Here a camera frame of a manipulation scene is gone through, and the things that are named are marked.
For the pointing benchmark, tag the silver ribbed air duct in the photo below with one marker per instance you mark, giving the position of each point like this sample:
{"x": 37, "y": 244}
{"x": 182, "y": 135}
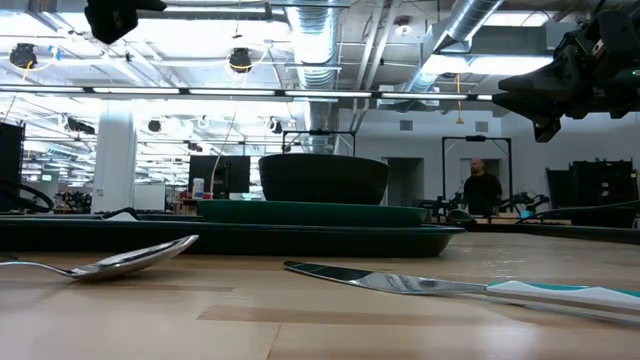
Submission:
{"x": 314, "y": 50}

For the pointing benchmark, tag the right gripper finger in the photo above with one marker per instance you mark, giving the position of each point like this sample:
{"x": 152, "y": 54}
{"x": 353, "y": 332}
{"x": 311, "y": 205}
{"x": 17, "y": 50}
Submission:
{"x": 535, "y": 105}
{"x": 540, "y": 75}

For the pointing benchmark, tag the ceiling light strip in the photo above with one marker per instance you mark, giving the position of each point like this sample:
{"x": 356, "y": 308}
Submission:
{"x": 225, "y": 91}

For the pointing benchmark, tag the white wipes canister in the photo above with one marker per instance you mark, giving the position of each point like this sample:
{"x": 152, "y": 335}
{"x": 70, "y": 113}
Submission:
{"x": 198, "y": 189}

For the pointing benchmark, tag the black round bowl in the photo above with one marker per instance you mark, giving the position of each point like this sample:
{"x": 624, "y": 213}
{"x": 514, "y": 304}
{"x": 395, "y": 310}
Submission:
{"x": 325, "y": 180}

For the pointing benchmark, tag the black metal stand frame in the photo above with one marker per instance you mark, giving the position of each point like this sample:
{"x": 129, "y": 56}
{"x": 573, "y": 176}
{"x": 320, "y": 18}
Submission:
{"x": 300, "y": 132}

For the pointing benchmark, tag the dark upright panel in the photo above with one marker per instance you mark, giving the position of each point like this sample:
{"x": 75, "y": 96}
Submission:
{"x": 11, "y": 165}

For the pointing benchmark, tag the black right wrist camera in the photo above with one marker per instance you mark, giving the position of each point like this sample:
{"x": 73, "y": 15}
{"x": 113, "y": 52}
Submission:
{"x": 547, "y": 130}

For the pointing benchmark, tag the black aluminium table frame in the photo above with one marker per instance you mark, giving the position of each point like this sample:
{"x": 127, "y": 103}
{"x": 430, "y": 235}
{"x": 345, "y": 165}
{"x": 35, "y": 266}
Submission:
{"x": 575, "y": 233}

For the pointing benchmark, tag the green round plate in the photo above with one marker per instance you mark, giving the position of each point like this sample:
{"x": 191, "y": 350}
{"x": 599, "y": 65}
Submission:
{"x": 310, "y": 214}

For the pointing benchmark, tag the silver slanted air duct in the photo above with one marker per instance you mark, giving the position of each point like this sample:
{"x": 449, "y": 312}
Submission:
{"x": 470, "y": 20}

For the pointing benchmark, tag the black stand frame with camera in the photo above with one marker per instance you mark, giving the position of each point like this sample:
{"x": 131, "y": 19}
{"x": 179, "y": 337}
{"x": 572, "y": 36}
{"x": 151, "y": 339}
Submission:
{"x": 475, "y": 138}

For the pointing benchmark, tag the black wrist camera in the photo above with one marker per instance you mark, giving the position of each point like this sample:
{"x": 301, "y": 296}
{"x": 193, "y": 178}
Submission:
{"x": 547, "y": 130}
{"x": 112, "y": 17}

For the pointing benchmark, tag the black equipment cases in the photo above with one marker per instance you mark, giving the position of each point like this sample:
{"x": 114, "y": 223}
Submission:
{"x": 605, "y": 185}

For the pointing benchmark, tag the black computer monitor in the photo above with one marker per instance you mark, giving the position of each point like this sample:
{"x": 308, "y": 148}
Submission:
{"x": 210, "y": 175}

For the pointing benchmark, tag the person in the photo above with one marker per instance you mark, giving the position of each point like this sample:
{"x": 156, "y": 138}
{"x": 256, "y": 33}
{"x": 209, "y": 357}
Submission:
{"x": 481, "y": 192}

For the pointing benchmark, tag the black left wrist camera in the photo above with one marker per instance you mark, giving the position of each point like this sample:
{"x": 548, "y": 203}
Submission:
{"x": 112, "y": 17}

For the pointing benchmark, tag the white board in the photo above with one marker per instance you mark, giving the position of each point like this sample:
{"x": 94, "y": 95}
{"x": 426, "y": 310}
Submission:
{"x": 149, "y": 197}

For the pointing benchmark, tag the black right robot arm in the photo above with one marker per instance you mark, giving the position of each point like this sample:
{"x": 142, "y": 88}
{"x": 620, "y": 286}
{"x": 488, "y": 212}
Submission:
{"x": 620, "y": 30}

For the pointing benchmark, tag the background robot arms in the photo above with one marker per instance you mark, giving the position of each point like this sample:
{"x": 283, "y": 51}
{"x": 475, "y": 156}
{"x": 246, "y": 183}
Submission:
{"x": 525, "y": 202}

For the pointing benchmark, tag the dark green plastic tray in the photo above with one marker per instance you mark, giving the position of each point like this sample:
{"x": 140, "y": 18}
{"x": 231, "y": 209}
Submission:
{"x": 300, "y": 242}

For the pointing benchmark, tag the white building column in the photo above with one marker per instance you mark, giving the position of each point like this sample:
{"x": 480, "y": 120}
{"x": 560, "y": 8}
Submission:
{"x": 114, "y": 165}

